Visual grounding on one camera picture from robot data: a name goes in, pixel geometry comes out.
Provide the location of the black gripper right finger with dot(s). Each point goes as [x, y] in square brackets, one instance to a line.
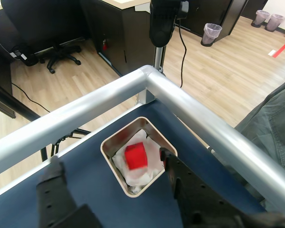
[194, 202]

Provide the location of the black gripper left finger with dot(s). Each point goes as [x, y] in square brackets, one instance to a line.
[54, 202]

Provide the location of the red cube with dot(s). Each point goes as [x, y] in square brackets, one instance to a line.
[136, 156]

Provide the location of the beige square box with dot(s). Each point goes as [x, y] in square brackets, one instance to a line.
[109, 152]

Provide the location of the white paper tissue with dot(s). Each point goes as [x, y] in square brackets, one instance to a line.
[142, 178]

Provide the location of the person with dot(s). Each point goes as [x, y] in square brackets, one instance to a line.
[273, 123]

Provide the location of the dark wooden desk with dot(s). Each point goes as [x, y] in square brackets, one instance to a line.
[2, 95]

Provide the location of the black power adapter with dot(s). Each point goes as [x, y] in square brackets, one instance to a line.
[23, 55]

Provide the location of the red fire extinguisher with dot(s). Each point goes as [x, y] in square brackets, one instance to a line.
[104, 45]

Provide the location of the black mesh trash bin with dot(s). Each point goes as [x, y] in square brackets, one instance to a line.
[274, 22]
[211, 34]
[260, 17]

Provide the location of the red floor tape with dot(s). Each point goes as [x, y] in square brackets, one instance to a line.
[281, 50]

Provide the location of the black office chair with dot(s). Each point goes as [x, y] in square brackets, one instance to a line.
[42, 23]

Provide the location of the dark office cabinet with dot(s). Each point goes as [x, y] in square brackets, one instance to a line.
[123, 35]
[218, 12]

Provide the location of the silver metal table rail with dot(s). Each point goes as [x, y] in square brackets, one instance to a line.
[180, 95]

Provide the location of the silver pole camera stand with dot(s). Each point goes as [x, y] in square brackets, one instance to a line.
[161, 23]

